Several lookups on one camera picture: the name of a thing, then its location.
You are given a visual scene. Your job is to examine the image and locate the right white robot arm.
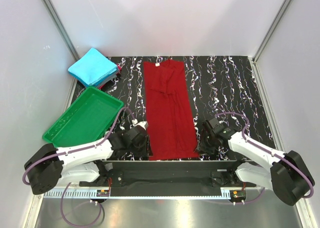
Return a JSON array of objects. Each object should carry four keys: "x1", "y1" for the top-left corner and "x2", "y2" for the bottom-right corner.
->
[{"x1": 196, "y1": 117, "x2": 315, "y2": 206}]

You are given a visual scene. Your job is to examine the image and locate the left aluminium frame post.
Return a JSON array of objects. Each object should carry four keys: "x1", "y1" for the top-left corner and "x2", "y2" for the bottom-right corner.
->
[{"x1": 41, "y1": 0, "x2": 80, "y2": 61}]

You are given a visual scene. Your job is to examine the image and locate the aluminium frame post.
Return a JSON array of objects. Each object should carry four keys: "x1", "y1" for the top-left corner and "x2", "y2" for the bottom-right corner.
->
[
  {"x1": 41, "y1": 0, "x2": 80, "y2": 61},
  {"x1": 252, "y1": 0, "x2": 293, "y2": 64}
]

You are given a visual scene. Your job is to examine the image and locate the folded grey shirt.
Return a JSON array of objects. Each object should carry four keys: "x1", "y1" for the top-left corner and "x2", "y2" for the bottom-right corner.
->
[{"x1": 96, "y1": 71, "x2": 118, "y2": 89}]

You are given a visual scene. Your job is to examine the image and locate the white slotted cable duct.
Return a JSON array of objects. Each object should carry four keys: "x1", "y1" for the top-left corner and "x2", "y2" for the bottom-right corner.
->
[{"x1": 44, "y1": 187, "x2": 247, "y2": 200}]

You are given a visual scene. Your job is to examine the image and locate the right aluminium frame post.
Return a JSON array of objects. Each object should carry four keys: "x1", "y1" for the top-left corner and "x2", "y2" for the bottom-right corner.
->
[{"x1": 252, "y1": 0, "x2": 293, "y2": 64}]

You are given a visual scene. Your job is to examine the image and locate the green plastic tray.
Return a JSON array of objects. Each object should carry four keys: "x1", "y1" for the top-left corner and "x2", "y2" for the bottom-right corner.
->
[{"x1": 42, "y1": 86, "x2": 124, "y2": 147}]

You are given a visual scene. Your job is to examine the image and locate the folded light blue shirt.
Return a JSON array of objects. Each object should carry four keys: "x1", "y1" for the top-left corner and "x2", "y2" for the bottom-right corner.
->
[{"x1": 67, "y1": 48, "x2": 118, "y2": 87}]

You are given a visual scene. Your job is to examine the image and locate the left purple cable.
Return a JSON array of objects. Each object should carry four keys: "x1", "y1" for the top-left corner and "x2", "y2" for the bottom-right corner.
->
[{"x1": 22, "y1": 107, "x2": 137, "y2": 226}]

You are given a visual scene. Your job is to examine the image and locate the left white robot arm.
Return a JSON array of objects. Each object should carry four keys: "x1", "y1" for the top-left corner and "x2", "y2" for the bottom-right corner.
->
[{"x1": 22, "y1": 121, "x2": 148, "y2": 195}]

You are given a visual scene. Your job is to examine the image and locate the red t shirt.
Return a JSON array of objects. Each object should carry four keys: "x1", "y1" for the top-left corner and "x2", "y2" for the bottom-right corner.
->
[{"x1": 143, "y1": 59, "x2": 198, "y2": 161}]

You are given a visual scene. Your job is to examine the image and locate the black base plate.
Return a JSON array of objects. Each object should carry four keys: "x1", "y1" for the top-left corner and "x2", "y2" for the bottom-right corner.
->
[{"x1": 79, "y1": 160, "x2": 253, "y2": 193}]

